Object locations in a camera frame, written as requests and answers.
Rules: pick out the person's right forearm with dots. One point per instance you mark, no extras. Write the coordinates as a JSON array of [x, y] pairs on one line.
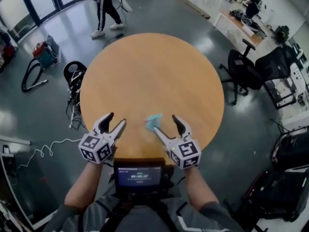
[[200, 190]]

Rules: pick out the black office chair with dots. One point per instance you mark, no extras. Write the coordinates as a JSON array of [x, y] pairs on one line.
[[251, 69]]

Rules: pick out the black chest-mounted screen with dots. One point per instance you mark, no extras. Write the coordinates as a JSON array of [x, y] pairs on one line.
[[138, 175]]

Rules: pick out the black backpack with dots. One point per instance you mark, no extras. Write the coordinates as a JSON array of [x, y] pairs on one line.
[[282, 33]]

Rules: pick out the black suitcase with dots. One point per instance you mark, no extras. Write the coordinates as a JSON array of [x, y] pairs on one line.
[[277, 194], [293, 151]]

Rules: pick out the red and green vacuum cleaner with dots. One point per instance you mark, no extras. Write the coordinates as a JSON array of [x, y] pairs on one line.
[[44, 54]]

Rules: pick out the light blue spray bottle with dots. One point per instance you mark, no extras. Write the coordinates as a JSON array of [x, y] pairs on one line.
[[152, 122]]

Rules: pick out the person's left forearm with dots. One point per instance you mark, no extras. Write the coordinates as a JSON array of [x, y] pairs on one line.
[[83, 185]]

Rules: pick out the white desk with wooden top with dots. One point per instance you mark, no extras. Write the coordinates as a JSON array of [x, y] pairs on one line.
[[237, 28]]

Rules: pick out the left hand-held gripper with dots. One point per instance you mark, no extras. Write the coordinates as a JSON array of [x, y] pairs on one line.
[[95, 147]]

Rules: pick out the person's grey shirt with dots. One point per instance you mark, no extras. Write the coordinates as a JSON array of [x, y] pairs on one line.
[[135, 216]]

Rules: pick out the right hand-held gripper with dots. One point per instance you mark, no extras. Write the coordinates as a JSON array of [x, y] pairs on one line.
[[186, 152]]

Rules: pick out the black round stool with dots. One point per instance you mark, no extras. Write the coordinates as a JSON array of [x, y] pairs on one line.
[[72, 68]]

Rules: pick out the black frame rack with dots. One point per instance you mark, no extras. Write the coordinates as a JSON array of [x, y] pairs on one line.
[[285, 91]]

